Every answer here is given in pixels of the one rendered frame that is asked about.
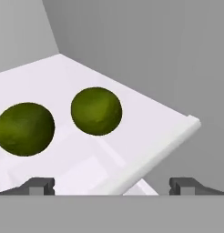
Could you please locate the green lime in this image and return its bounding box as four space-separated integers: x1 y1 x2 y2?
0 102 56 157
70 86 123 137

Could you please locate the white fridge shelf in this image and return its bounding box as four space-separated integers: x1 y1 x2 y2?
0 53 202 196

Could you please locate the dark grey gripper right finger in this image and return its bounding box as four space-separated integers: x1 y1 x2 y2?
168 177 224 196

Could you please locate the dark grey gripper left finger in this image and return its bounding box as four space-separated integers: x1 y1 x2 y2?
0 177 56 196

